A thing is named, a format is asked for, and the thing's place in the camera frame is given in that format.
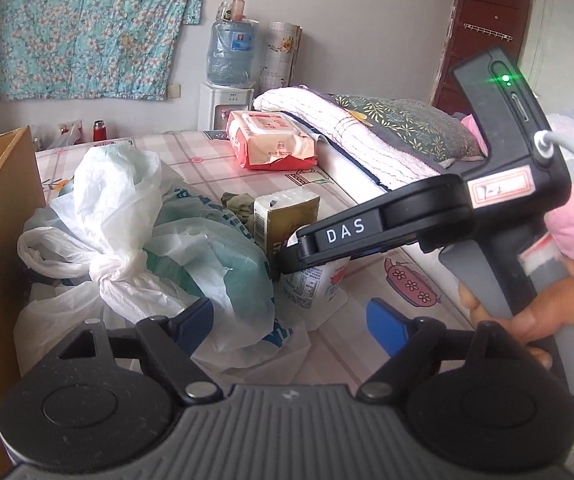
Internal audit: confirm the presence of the white mat blue edge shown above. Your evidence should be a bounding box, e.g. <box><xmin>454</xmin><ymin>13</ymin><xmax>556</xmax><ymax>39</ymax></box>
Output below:
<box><xmin>312</xmin><ymin>132</ymin><xmax>393</xmax><ymax>196</ymax></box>

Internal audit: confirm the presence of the pink checked bed mat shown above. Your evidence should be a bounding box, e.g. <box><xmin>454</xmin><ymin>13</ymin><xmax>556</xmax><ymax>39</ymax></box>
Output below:
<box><xmin>34</xmin><ymin>130</ymin><xmax>472</xmax><ymax>391</ymax></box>

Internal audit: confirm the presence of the teal floral wall cloth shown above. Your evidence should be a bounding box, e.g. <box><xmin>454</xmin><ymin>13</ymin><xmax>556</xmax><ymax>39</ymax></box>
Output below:
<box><xmin>0</xmin><ymin>0</ymin><xmax>208</xmax><ymax>102</ymax></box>

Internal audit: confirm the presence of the clear plastic bag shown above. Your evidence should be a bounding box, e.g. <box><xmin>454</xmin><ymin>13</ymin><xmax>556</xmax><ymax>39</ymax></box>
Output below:
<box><xmin>47</xmin><ymin>122</ymin><xmax>83</xmax><ymax>151</ymax></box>

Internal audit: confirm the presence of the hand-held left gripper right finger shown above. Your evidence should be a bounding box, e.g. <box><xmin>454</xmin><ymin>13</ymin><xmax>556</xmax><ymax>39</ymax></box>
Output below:
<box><xmin>357</xmin><ymin>297</ymin><xmax>522</xmax><ymax>403</ymax></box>

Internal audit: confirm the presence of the white folded towel blanket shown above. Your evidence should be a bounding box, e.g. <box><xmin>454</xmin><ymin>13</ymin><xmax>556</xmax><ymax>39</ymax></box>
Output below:
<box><xmin>253</xmin><ymin>87</ymin><xmax>442</xmax><ymax>193</ymax></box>

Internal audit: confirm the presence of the pink wet wipes pack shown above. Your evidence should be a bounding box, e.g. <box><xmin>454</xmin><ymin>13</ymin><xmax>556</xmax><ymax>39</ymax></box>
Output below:
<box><xmin>226</xmin><ymin>110</ymin><xmax>318</xmax><ymax>171</ymax></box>

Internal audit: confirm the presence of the patterned film roll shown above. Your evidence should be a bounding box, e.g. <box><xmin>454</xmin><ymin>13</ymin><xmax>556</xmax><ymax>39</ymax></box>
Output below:
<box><xmin>258</xmin><ymin>21</ymin><xmax>303</xmax><ymax>95</ymax></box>

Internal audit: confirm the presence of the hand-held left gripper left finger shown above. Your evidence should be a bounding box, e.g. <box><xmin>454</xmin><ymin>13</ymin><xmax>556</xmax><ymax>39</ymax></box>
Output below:
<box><xmin>57</xmin><ymin>297</ymin><xmax>218</xmax><ymax>405</ymax></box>

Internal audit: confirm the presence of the gold white tissue pack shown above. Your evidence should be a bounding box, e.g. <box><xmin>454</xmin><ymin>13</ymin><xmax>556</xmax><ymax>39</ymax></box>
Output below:
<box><xmin>253</xmin><ymin>191</ymin><xmax>353</xmax><ymax>331</ymax></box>

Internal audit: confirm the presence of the olive green cloth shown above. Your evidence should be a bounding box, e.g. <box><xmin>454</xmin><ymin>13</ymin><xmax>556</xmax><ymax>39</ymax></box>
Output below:
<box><xmin>221</xmin><ymin>191</ymin><xmax>258</xmax><ymax>233</ymax></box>

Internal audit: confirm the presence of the blue water jug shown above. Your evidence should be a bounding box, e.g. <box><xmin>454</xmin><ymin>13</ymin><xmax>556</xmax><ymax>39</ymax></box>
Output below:
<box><xmin>207</xmin><ymin>17</ymin><xmax>260</xmax><ymax>88</ymax></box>

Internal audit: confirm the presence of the white water dispenser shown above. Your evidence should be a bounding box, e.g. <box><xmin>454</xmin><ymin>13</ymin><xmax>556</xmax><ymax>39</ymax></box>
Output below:
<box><xmin>198</xmin><ymin>82</ymin><xmax>255</xmax><ymax>133</ymax></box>

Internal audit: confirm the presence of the metal hook rack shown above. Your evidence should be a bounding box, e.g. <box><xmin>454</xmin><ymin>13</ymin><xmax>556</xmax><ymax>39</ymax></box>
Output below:
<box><xmin>462</xmin><ymin>22</ymin><xmax>510</xmax><ymax>41</ymax></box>

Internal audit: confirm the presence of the knotted white plastic bag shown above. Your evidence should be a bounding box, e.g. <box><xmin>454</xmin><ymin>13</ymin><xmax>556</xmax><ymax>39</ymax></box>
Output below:
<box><xmin>17</xmin><ymin>142</ymin><xmax>275</xmax><ymax>356</ymax></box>

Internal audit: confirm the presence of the grey leaf patterned pillow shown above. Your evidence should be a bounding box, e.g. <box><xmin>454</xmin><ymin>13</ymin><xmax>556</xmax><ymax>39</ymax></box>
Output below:
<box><xmin>329</xmin><ymin>94</ymin><xmax>488</xmax><ymax>168</ymax></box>

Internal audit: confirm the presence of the brown wooden door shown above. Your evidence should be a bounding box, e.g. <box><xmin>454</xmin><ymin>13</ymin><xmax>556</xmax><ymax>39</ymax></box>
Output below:
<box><xmin>432</xmin><ymin>0</ymin><xmax>532</xmax><ymax>113</ymax></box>

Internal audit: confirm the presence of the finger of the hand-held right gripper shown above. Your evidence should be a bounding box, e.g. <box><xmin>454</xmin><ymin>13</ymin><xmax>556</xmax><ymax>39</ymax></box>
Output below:
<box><xmin>274</xmin><ymin>237</ymin><xmax>353</xmax><ymax>281</ymax></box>

